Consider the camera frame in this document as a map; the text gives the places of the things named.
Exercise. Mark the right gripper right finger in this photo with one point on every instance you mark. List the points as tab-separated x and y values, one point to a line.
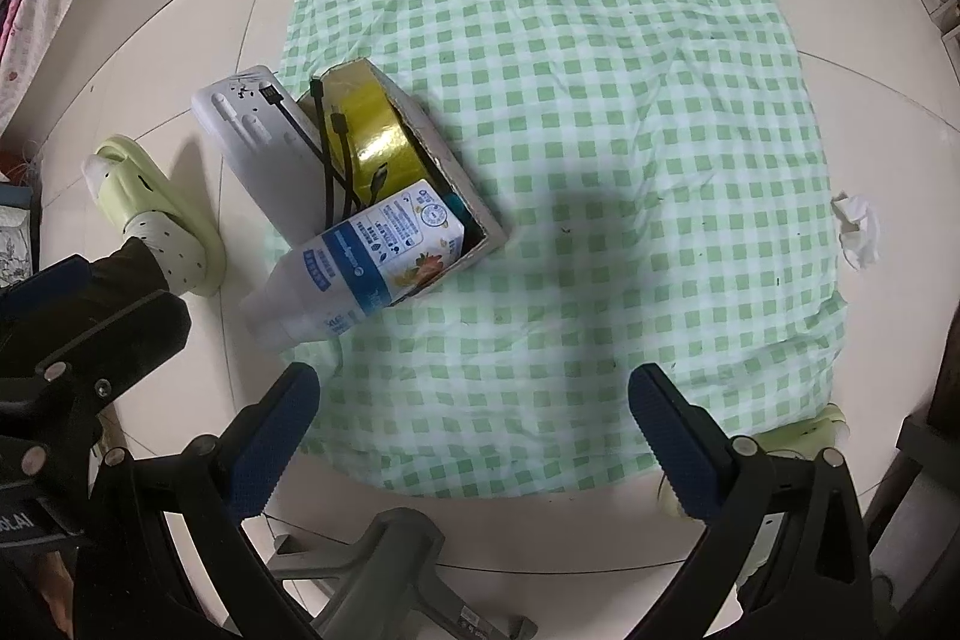
728	483

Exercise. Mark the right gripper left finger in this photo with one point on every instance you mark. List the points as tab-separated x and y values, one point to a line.
229	479

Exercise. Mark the white blue drink bottle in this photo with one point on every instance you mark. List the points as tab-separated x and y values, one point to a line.
335	281

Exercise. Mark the white power bank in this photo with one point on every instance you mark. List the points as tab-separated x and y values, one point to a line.
278	152

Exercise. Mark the yellow packing tape roll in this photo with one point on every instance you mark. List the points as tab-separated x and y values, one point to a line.
372	147

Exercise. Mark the person left leg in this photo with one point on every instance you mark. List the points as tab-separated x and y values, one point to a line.
126	276

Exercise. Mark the white polka dot sock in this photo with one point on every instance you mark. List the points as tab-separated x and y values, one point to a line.
181	257

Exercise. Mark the left green slipper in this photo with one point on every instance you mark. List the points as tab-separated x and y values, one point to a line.
124	181

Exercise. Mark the grey office chair base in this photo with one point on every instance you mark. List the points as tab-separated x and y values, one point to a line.
376	582

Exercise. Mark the crumpled white tissue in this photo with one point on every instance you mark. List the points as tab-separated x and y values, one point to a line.
859	230

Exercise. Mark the cardboard box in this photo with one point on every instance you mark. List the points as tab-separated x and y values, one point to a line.
482	232

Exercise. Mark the green checkered cloth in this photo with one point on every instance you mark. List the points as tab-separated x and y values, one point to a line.
658	169

